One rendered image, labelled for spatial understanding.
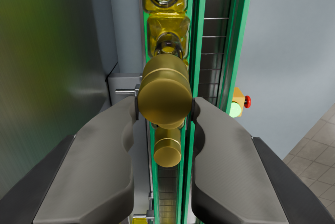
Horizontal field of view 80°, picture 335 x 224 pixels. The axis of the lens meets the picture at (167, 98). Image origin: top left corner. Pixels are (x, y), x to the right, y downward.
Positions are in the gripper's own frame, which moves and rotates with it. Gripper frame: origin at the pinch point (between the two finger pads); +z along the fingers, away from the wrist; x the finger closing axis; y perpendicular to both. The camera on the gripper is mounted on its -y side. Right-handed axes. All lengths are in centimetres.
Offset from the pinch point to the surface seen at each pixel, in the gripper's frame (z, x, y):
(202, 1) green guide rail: 25.9, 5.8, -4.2
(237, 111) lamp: 36.9, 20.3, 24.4
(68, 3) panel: 15.9, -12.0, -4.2
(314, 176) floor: 122, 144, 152
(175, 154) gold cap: 6.2, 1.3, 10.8
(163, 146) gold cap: 6.4, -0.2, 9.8
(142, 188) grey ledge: 34, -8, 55
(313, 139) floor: 122, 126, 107
